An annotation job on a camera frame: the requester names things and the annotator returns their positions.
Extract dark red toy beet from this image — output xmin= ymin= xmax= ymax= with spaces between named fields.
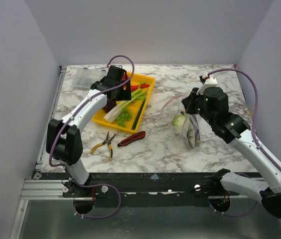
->
xmin=103 ymin=101 xmax=117 ymax=113

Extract clear zip top bag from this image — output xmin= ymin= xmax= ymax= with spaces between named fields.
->
xmin=160 ymin=94 xmax=201 ymax=148

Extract grey toy fish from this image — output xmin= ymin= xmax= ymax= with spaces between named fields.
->
xmin=186 ymin=116 xmax=195 ymax=148

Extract green toy cabbage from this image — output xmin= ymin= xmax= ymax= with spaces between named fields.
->
xmin=172 ymin=114 xmax=187 ymax=132

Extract green toy grapes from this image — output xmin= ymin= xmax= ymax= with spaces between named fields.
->
xmin=116 ymin=108 xmax=132 ymax=127

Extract purple toy eggplant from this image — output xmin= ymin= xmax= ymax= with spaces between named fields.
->
xmin=193 ymin=115 xmax=201 ymax=147

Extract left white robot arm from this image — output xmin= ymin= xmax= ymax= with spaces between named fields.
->
xmin=46 ymin=66 xmax=131 ymax=197

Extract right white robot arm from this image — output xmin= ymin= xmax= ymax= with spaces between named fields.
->
xmin=181 ymin=87 xmax=281 ymax=219

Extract red toy tomato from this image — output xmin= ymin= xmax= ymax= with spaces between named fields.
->
xmin=122 ymin=73 xmax=129 ymax=82

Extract red toy chili pepper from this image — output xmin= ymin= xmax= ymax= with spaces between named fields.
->
xmin=131 ymin=84 xmax=150 ymax=92

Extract clear plastic screw box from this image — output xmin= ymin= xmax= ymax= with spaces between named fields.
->
xmin=73 ymin=68 xmax=107 ymax=90

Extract toy celery bunch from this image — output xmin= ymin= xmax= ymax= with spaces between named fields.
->
xmin=104 ymin=88 xmax=148 ymax=123

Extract yellow plastic tray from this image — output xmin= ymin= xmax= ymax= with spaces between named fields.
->
xmin=92 ymin=74 xmax=155 ymax=134

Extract red black utility knife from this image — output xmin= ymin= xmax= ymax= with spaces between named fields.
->
xmin=117 ymin=131 xmax=146 ymax=147

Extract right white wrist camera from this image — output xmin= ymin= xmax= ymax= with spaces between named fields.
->
xmin=197 ymin=73 xmax=218 ymax=95

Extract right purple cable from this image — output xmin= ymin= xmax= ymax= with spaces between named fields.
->
xmin=199 ymin=68 xmax=281 ymax=217

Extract purple cable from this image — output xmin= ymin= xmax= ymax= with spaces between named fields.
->
xmin=48 ymin=55 xmax=135 ymax=219
xmin=199 ymin=68 xmax=281 ymax=217

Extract yellow handled pliers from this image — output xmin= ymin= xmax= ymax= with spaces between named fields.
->
xmin=89 ymin=131 xmax=117 ymax=161

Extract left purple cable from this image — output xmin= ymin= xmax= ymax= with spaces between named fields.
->
xmin=48 ymin=55 xmax=135 ymax=219

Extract black metal base rail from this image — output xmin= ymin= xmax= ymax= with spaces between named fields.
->
xmin=32 ymin=172 xmax=228 ymax=208

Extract aluminium extrusion frame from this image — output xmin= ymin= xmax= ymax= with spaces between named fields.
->
xmin=19 ymin=180 xmax=65 ymax=200

